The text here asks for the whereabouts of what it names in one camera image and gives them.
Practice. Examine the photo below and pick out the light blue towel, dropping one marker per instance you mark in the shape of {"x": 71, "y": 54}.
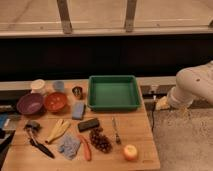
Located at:
{"x": 68, "y": 146}

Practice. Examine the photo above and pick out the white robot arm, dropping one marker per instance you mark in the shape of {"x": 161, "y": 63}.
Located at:
{"x": 192, "y": 82}

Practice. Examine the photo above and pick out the green plastic tray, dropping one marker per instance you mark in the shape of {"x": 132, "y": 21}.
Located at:
{"x": 113, "y": 92}

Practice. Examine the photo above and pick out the small metal cup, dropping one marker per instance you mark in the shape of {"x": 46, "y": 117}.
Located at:
{"x": 78, "y": 92}

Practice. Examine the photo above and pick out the blue sponge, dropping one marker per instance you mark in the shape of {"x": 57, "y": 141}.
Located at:
{"x": 78, "y": 111}

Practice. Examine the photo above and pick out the black rectangular block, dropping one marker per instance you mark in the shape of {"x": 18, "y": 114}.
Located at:
{"x": 89, "y": 124}

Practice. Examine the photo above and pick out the blue cup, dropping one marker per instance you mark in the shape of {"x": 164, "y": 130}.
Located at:
{"x": 58, "y": 86}

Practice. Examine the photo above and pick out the orange bowl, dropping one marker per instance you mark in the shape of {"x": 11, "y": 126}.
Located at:
{"x": 55, "y": 102}

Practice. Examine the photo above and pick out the bunch of dark grapes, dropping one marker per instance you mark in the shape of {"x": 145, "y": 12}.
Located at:
{"x": 99, "y": 140}

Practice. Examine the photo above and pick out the metal fork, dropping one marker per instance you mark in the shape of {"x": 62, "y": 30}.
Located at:
{"x": 117, "y": 138}

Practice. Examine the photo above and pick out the orange carrot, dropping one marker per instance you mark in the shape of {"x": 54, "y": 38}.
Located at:
{"x": 87, "y": 151}

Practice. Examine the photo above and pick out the yellow banana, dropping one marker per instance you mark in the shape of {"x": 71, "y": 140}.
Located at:
{"x": 59, "y": 129}

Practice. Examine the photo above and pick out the white cup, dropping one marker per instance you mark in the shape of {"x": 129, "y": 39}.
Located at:
{"x": 38, "y": 86}

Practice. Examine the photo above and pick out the red yellow apple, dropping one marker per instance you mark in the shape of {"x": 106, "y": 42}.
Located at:
{"x": 130, "y": 152}

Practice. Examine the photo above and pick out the purple bowl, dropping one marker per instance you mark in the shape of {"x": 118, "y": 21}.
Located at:
{"x": 30, "y": 103}

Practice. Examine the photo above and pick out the black can opener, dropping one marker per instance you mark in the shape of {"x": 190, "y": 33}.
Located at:
{"x": 32, "y": 128}

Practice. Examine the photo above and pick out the black knife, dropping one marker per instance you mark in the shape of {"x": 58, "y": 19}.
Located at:
{"x": 42, "y": 148}

